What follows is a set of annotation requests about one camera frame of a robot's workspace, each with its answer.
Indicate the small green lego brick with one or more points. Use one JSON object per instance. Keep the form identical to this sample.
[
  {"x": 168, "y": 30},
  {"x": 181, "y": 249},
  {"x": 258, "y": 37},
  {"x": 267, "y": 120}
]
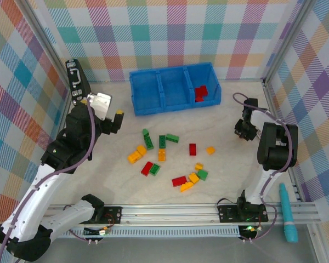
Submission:
[{"x": 145, "y": 132}]

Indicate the long green lego brick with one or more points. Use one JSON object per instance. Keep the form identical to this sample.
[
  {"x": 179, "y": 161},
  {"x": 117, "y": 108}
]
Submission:
[{"x": 148, "y": 143}]

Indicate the blue three-compartment bin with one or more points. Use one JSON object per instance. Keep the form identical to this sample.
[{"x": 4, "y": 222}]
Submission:
[{"x": 146, "y": 90}]

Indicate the yellow sloped lego brick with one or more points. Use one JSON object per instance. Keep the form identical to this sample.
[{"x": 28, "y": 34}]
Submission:
[{"x": 187, "y": 187}]

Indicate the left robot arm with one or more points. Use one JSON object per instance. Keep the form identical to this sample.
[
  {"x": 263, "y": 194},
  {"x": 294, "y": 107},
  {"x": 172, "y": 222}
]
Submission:
[{"x": 38, "y": 197}]

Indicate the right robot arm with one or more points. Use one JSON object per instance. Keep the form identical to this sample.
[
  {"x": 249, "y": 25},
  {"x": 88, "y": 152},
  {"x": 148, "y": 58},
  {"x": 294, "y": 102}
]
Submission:
[{"x": 277, "y": 148}]

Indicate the black hard case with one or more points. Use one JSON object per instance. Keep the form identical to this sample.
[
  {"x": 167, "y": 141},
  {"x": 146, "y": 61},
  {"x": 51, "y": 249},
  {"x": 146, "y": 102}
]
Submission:
[{"x": 78, "y": 79}]

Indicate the teal pen tool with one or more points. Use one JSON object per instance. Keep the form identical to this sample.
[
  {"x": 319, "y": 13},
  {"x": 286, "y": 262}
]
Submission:
[{"x": 288, "y": 213}]

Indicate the small power connector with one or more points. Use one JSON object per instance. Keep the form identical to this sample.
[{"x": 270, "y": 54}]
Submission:
[
  {"x": 104, "y": 231},
  {"x": 250, "y": 228}
]

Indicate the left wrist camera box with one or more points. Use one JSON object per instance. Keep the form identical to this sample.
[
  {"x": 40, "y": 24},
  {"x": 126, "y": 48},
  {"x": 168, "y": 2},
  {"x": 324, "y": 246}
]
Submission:
[{"x": 100, "y": 104}]

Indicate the aluminum frame post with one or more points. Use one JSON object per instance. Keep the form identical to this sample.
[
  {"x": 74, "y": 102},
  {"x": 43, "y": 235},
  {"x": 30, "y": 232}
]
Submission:
[
  {"x": 289, "y": 41},
  {"x": 46, "y": 41},
  {"x": 319, "y": 246}
]

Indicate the aluminum base rail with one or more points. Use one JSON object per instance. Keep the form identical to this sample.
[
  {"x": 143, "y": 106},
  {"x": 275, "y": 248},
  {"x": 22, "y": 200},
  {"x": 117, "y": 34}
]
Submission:
[{"x": 167, "y": 213}]

